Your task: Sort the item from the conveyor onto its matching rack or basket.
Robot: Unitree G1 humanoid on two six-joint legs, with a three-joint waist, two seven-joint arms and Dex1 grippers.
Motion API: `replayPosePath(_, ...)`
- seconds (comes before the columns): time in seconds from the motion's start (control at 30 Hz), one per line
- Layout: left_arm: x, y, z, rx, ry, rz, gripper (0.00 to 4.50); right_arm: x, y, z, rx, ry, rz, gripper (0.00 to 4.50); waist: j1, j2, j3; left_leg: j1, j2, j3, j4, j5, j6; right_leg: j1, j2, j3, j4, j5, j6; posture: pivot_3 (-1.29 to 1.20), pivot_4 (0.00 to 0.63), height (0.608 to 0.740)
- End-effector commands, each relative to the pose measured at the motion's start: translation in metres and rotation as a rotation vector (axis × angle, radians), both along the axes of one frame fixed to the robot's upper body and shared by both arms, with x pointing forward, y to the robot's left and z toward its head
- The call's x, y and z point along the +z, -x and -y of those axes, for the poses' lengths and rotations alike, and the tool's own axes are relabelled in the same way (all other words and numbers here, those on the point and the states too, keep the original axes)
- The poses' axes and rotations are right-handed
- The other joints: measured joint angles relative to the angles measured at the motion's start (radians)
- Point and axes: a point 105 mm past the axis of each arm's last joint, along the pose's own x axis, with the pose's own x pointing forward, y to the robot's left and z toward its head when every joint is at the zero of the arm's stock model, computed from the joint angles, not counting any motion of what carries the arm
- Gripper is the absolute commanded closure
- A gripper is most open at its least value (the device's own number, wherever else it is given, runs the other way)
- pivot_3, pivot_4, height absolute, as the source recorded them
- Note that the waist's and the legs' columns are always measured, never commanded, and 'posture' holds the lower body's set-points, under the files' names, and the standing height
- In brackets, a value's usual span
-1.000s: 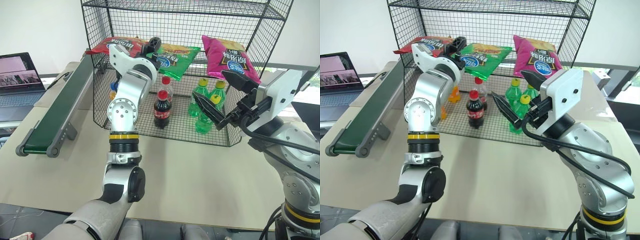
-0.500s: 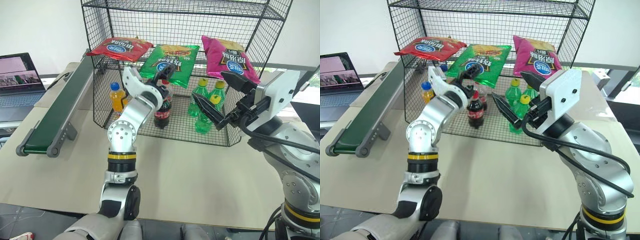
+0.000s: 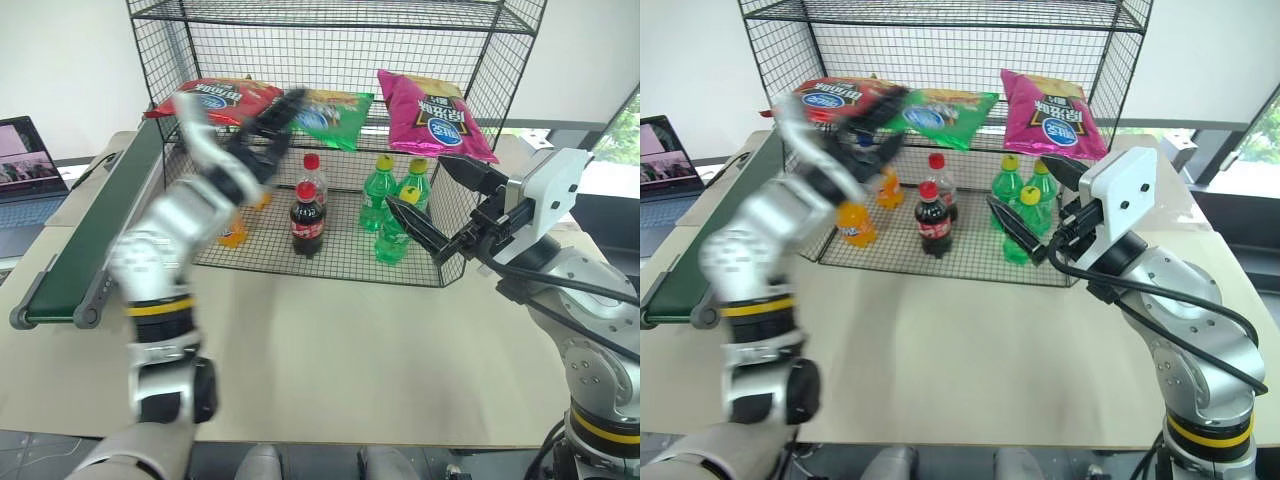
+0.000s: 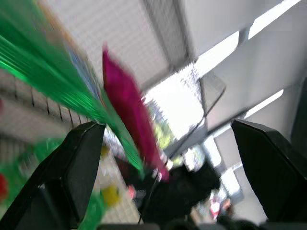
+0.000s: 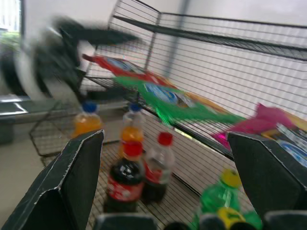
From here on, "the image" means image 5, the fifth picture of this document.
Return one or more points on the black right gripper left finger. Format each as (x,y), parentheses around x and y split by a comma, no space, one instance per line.
(72,177)

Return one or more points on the orange snack bag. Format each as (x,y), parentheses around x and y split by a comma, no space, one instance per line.
(204,101)

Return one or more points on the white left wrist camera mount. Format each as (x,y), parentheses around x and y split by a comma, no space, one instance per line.
(26,72)

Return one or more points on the green snack bag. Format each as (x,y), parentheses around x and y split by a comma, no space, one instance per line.
(172,107)

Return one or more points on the blue and black snack bag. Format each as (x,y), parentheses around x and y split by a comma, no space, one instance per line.
(295,148)

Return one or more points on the cola bottle red cap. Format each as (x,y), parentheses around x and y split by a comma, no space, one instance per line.
(124,184)
(157,175)

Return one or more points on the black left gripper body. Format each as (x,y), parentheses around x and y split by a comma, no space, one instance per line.
(54,64)

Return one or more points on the window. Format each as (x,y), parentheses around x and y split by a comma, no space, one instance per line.
(9,16)

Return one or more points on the red snack bag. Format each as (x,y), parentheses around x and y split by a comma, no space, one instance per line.
(120,65)

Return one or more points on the pink snack bag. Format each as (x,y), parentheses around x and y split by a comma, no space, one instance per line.
(261,122)

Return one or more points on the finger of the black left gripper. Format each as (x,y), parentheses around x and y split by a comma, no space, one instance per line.
(75,86)
(108,37)

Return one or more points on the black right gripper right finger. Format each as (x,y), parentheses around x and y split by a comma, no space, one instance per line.
(266,172)

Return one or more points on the yellow snack bag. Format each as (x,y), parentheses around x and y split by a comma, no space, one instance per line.
(297,124)

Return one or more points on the green soda bottle yellow cap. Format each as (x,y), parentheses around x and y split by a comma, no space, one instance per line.
(254,219)
(219,196)

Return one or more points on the orange soda bottle blue cap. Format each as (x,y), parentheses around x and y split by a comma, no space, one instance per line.
(85,123)
(132,134)

